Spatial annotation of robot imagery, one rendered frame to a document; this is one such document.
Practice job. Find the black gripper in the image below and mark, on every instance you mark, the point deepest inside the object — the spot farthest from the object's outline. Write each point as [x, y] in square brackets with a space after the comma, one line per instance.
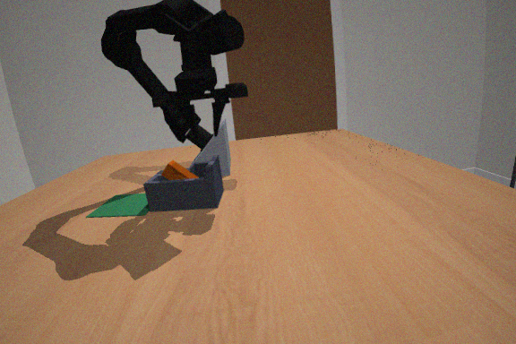
[221, 95]

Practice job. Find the orange l-shaped part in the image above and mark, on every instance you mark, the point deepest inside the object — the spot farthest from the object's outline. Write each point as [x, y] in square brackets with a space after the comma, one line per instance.
[174, 171]

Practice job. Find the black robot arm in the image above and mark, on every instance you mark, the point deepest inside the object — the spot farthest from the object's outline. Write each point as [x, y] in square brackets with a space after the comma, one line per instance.
[200, 33]

